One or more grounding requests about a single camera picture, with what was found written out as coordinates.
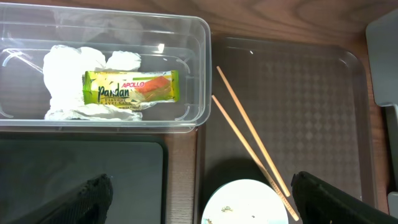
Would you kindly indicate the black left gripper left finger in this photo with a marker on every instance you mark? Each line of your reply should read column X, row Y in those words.
column 87, row 203

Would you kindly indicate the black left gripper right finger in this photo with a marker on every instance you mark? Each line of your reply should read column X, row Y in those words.
column 319, row 203

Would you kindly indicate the long wooden chopstick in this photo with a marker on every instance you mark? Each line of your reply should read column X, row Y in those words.
column 253, row 155

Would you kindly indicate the light blue rice bowl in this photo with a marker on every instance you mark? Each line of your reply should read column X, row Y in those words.
column 244, row 201

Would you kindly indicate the yellow snack wrapper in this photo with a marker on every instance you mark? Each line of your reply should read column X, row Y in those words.
column 131, row 90

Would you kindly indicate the short wooden chopstick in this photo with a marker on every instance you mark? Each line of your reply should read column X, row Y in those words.
column 255, row 134

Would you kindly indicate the white napkin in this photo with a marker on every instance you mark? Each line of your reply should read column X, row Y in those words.
column 64, row 69

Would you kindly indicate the grey dishwasher rack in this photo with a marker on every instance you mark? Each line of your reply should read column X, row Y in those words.
column 381, row 36

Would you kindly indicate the black plastic tray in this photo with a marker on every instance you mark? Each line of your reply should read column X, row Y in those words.
column 38, row 168

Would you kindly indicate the dark brown serving tray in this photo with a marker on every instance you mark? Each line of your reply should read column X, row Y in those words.
column 308, row 104

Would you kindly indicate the clear plastic bin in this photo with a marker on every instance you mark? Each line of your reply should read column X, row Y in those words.
column 164, row 42

